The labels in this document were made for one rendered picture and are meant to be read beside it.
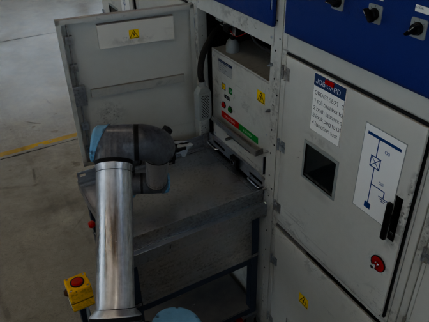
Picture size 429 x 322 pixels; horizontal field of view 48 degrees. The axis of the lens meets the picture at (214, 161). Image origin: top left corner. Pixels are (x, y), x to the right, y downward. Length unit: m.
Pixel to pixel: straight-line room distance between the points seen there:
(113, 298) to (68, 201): 2.37
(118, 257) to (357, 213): 0.78
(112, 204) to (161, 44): 1.11
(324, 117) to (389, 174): 0.29
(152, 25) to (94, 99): 0.45
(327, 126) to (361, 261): 0.47
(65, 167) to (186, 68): 1.96
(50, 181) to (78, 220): 0.58
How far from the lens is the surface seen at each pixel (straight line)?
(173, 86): 2.46
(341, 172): 1.65
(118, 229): 1.44
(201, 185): 2.28
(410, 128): 1.39
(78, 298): 1.84
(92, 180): 2.40
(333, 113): 1.59
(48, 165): 4.21
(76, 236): 3.43
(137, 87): 2.39
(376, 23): 1.39
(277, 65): 1.82
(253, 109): 2.12
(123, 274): 1.44
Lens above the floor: 2.19
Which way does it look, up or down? 33 degrees down
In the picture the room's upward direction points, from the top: 1 degrees counter-clockwise
